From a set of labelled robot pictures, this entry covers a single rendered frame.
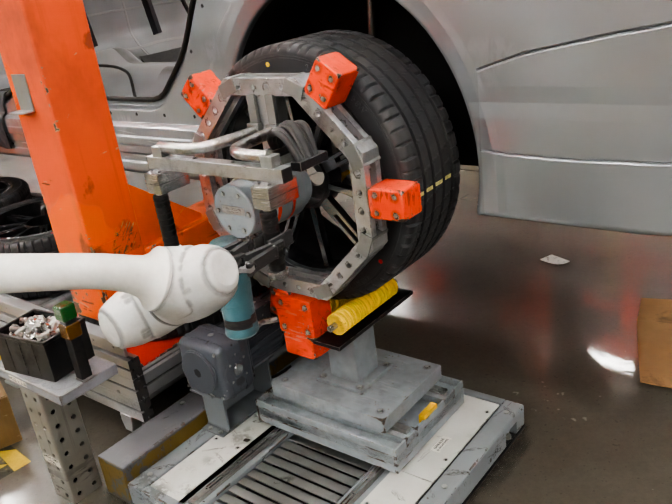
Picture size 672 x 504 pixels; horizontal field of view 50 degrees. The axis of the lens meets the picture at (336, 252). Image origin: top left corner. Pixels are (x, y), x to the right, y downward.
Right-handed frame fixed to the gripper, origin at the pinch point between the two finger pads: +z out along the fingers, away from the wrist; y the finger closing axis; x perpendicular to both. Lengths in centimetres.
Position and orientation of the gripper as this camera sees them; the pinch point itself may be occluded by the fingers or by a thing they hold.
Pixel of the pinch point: (273, 240)
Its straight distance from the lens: 150.9
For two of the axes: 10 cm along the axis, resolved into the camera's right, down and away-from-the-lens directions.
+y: 7.9, 1.4, -6.0
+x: -1.3, -9.2, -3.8
